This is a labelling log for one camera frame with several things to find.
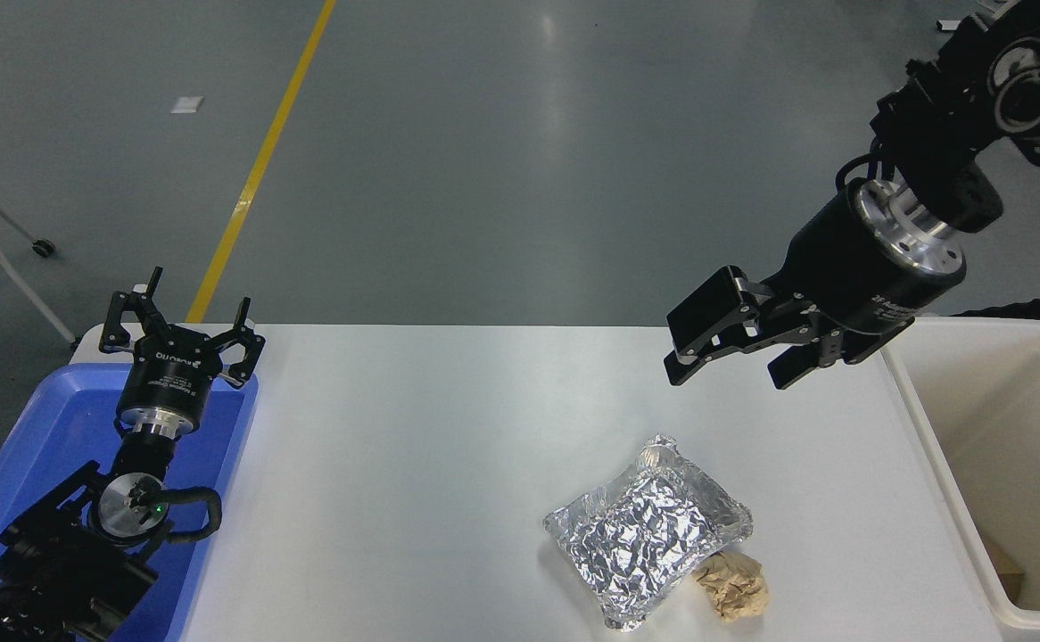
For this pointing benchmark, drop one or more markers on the white paper scrap on floor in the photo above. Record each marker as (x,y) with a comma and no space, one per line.
(187,104)

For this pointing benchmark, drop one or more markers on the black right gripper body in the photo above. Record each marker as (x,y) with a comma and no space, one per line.
(832,259)

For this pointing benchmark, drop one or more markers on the large pale plastic bin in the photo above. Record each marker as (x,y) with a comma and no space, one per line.
(939,446)

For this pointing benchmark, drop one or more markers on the silver foil plate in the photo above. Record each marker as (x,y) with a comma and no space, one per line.
(645,535)

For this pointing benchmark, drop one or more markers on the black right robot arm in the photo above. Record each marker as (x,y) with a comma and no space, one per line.
(939,116)

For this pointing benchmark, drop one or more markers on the blue plastic tray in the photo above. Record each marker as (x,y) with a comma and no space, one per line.
(65,419)

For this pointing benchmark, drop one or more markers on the crumpled tan paper ball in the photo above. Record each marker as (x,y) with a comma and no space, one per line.
(734,584)

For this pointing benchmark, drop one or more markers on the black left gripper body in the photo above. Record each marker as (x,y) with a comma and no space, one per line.
(168,379)

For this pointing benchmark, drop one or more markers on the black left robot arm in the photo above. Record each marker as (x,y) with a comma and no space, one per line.
(56,553)

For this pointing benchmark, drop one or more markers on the brown cardboard piece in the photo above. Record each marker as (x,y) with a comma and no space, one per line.
(1006,571)

